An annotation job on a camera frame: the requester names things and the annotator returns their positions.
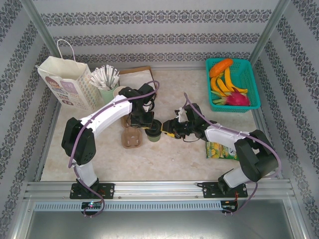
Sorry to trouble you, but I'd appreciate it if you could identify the grey metal panel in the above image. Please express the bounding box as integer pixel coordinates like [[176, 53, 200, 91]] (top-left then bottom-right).
[[9, 199, 310, 239]]

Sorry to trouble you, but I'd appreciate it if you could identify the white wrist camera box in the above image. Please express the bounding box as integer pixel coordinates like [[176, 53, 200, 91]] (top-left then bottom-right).
[[173, 107, 187, 123], [142, 99, 154, 113]]

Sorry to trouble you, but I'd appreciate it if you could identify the cream paper cup stack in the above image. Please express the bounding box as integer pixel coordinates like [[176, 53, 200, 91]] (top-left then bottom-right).
[[113, 86, 128, 99]]

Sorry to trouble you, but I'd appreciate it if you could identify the light green holder cup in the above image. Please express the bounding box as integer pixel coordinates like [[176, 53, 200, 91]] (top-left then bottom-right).
[[99, 83, 118, 104]]

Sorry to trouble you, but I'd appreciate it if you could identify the pink toy dragon fruit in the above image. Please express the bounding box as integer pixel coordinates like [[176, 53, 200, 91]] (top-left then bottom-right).
[[225, 87, 251, 107]]

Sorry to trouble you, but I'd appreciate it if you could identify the aluminium mounting rail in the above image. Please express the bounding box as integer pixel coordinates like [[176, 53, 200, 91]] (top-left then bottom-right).
[[23, 181, 296, 200]]

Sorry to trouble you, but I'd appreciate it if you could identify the green yellow snack bag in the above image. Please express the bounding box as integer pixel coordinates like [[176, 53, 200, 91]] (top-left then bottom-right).
[[205, 141, 239, 160]]

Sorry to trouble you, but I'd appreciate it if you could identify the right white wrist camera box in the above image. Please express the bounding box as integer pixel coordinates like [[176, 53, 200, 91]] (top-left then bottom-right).
[[173, 107, 187, 123]]

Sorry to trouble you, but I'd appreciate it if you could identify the teal plastic basket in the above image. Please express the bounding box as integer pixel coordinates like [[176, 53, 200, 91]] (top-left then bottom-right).
[[205, 58, 262, 113]]

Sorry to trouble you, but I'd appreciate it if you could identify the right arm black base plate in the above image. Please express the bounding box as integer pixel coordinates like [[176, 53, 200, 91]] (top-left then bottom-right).
[[201, 181, 249, 199]]

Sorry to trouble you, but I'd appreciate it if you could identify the aluminium frame post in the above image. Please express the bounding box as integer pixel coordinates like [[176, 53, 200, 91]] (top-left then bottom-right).
[[249, 0, 292, 73], [21, 0, 60, 55]]

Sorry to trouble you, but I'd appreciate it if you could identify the black plastic cup lid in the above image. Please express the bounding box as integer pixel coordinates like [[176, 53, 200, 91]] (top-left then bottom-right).
[[146, 119, 162, 136]]

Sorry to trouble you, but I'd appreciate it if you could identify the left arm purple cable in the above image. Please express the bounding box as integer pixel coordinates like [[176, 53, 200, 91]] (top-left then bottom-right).
[[68, 80, 160, 219]]

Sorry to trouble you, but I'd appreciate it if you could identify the orange toy fruit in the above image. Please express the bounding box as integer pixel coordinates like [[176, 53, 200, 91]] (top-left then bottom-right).
[[208, 58, 234, 77]]

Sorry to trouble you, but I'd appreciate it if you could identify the grey slotted cable duct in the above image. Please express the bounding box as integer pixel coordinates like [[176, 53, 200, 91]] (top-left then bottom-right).
[[33, 200, 222, 212]]

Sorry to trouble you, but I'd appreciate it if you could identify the white printed paper bag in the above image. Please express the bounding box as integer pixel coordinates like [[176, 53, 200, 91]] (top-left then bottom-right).
[[37, 39, 103, 113]]

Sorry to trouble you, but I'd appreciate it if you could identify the brown pulp cup carrier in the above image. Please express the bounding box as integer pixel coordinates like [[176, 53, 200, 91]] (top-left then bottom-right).
[[121, 116, 143, 149]]

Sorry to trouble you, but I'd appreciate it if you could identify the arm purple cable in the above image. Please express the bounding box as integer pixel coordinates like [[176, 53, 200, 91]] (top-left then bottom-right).
[[68, 80, 160, 219], [183, 92, 280, 217]]

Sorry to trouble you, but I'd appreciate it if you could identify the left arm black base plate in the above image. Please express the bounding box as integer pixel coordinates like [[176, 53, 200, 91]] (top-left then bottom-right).
[[69, 183, 115, 200]]

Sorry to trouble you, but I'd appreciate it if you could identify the yellow toy banana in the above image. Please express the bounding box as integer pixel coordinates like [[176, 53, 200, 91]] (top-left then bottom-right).
[[223, 67, 249, 94], [210, 76, 221, 94], [216, 76, 232, 97]]

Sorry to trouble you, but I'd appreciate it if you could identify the white wrapped straws bundle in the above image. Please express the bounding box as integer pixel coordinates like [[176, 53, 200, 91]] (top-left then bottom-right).
[[90, 64, 121, 90]]

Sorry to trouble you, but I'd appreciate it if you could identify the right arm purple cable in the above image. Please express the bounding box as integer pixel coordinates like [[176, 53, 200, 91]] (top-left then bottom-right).
[[183, 92, 280, 217]]

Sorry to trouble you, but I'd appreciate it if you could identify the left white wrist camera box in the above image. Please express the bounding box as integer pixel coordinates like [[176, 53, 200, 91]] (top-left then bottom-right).
[[142, 99, 154, 113]]

